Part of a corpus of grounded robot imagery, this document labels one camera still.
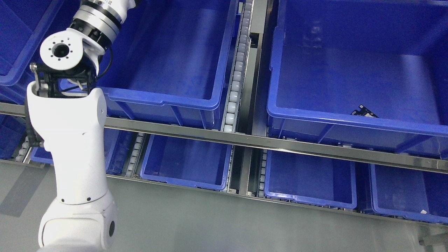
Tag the small black circuit board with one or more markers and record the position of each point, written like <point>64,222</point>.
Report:
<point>364,111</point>

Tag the blue plastic bin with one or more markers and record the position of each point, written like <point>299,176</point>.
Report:
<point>172,61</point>
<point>116,147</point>
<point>330,56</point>
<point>411,194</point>
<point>310,180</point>
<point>12,129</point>
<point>186,162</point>
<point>23,24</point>

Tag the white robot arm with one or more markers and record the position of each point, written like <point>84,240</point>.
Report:
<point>65,114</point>

